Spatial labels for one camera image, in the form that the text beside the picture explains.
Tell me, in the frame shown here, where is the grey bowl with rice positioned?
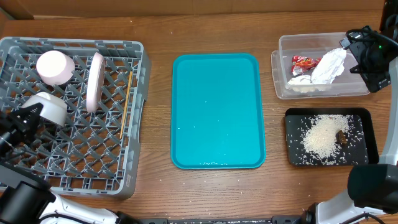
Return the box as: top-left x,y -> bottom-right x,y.
22,91 -> 67,127

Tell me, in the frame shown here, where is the pink shallow bowl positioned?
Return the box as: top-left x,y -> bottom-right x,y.
36,50 -> 75,85

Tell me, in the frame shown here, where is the red snack wrapper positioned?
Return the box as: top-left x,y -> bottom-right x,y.
291,55 -> 321,77

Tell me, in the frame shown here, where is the small white tissue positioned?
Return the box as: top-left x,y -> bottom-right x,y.
288,75 -> 312,85

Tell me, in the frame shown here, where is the white round plate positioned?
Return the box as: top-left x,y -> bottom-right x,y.
86,53 -> 106,113

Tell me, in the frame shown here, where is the brown food piece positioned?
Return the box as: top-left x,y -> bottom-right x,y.
336,130 -> 348,144

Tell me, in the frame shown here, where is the wooden chopstick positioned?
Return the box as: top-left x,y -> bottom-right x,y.
119,71 -> 132,140

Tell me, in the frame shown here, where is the white rice pile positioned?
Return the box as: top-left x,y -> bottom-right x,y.
301,114 -> 349,159

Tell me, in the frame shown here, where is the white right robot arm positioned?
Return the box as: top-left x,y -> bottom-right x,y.
296,24 -> 397,223

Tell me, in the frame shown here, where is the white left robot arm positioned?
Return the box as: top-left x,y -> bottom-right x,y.
1,103 -> 140,223

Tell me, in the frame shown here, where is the grey dishwasher rack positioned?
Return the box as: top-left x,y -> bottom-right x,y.
1,37 -> 151,199

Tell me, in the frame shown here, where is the clear plastic bin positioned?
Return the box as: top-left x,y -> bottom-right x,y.
271,32 -> 369,100

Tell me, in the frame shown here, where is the black plastic tray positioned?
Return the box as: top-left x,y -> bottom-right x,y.
285,108 -> 379,166

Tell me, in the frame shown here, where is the teal plastic tray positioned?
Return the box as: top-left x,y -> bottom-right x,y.
170,53 -> 266,170

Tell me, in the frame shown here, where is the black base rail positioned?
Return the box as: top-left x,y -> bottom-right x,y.
139,215 -> 300,224

